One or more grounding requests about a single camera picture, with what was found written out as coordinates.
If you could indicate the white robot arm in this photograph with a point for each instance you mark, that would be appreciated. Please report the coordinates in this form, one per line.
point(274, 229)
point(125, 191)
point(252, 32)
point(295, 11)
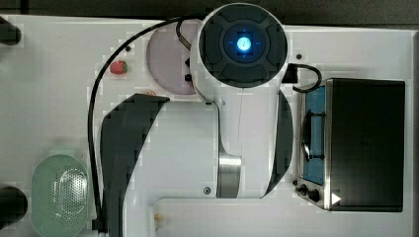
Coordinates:
point(233, 139)

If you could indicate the grey round plate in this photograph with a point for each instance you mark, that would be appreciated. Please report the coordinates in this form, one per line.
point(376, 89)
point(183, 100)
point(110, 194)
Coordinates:
point(168, 61)

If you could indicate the orange toy slice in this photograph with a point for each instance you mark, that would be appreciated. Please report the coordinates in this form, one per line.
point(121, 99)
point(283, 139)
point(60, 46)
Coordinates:
point(149, 93)

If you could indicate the red toy strawberry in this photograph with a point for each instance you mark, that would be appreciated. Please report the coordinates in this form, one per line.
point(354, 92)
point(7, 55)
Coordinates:
point(118, 67)

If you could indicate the yellow toy flower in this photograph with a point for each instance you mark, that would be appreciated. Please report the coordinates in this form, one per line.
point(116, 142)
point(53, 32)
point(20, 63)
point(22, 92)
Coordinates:
point(158, 217)

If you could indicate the black toaster oven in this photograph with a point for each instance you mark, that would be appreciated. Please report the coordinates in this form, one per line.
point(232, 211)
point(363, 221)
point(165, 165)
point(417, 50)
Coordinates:
point(351, 146)

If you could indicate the green perforated colander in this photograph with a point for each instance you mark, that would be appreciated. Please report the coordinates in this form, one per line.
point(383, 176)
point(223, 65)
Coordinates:
point(59, 197)

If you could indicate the black post lower left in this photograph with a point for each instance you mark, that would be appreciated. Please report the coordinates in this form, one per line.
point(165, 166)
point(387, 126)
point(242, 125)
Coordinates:
point(13, 206)

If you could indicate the black post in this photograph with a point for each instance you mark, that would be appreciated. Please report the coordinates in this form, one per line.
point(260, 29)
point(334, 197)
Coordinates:
point(13, 206)
point(9, 33)

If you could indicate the black post upper left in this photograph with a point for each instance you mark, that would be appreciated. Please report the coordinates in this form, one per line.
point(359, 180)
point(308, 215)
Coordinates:
point(9, 33)

